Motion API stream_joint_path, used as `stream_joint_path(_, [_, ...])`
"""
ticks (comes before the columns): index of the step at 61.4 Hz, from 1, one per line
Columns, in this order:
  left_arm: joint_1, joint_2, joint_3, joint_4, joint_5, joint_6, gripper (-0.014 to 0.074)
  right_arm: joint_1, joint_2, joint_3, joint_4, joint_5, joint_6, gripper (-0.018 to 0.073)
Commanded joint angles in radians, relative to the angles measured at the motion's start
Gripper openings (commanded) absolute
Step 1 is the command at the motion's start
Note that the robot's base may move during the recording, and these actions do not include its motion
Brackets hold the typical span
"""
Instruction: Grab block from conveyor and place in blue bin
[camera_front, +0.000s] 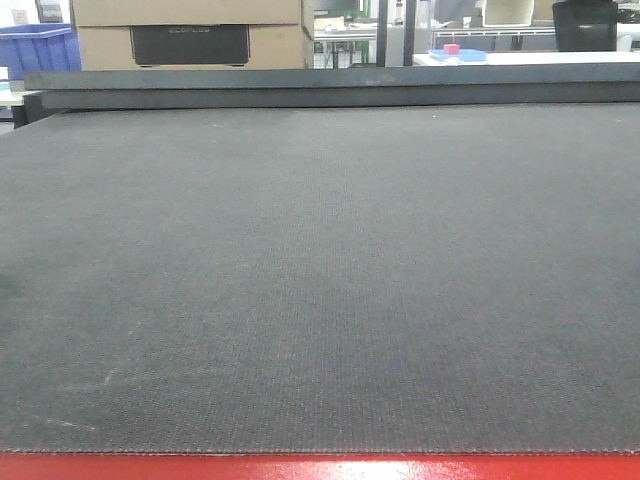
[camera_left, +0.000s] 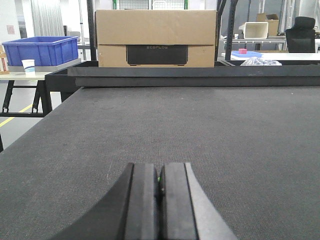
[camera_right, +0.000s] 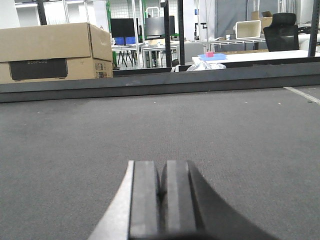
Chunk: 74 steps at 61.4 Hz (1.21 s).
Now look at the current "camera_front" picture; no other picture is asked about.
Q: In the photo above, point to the black conveyor belt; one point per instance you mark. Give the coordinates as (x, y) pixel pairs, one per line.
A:
(352, 280)

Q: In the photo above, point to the small red block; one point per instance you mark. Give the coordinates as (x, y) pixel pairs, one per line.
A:
(451, 49)

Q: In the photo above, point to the red conveyor front edge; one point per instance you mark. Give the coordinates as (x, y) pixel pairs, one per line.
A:
(466, 466)

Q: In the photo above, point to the small blue tray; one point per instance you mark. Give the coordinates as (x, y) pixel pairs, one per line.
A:
(462, 56)

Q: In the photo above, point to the white background table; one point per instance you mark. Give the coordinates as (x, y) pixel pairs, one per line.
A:
(539, 58)

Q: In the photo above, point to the large cardboard box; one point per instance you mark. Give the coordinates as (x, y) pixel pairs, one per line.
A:
(192, 35)

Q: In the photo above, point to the blue plastic crate background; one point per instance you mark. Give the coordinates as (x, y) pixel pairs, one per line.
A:
(39, 47)

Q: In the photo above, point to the black office chair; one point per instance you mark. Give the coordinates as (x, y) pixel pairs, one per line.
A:
(585, 26)

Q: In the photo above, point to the black vertical post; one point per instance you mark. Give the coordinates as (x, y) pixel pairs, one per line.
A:
(381, 34)

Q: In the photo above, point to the dark conveyor rear rail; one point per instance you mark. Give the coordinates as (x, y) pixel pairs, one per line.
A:
(51, 93)

